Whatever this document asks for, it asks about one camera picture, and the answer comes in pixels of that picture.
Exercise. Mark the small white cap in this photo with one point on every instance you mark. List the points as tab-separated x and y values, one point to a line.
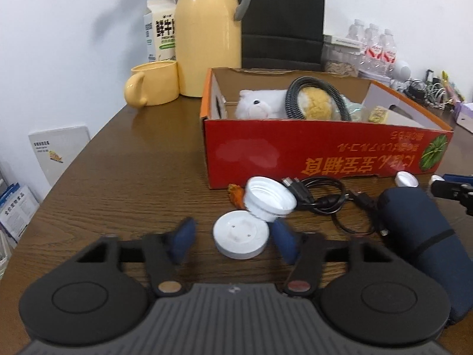
406	179

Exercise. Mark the milk carton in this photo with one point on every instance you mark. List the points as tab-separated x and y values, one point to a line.
159	33

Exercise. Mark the white booklet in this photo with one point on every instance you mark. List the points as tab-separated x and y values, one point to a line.
59	155

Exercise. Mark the red cardboard box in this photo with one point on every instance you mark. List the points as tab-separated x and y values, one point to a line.
295	151

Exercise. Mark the purple tissue box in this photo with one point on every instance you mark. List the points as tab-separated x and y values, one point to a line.
465	116

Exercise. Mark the white alpaca plush toy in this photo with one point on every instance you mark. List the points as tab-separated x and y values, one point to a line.
258	105

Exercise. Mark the orange dried flower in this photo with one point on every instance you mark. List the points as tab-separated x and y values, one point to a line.
236	194

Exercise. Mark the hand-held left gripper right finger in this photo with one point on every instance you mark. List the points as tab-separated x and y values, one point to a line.
286	242

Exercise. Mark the yellow thermos jug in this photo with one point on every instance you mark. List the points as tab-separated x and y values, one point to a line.
207	33

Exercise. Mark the navy zip case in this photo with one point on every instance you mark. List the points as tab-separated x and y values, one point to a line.
425	236

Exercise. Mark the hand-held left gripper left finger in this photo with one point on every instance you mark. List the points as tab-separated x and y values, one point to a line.
183	240

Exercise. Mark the clear seed container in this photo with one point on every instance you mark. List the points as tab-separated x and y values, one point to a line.
342	63

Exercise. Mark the white robot figurine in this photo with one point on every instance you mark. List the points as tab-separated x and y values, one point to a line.
402	74

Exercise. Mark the white round disc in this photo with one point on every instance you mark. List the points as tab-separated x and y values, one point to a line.
240	235

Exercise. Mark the white ridged jar lid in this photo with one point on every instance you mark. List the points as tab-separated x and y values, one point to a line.
269	196

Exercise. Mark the iridescent plastic bag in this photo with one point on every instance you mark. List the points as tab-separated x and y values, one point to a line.
354	109

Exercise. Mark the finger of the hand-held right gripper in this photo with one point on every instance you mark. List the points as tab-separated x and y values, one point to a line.
452	194
458	178

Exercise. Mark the blue white boxes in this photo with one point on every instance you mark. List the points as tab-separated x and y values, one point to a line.
16	210

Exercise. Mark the yellow mug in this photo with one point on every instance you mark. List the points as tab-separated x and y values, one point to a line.
155	83

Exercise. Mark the yellow snack packet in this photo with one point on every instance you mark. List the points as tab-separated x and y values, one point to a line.
377	114

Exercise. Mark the black paper bag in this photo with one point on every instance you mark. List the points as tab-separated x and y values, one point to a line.
284	26

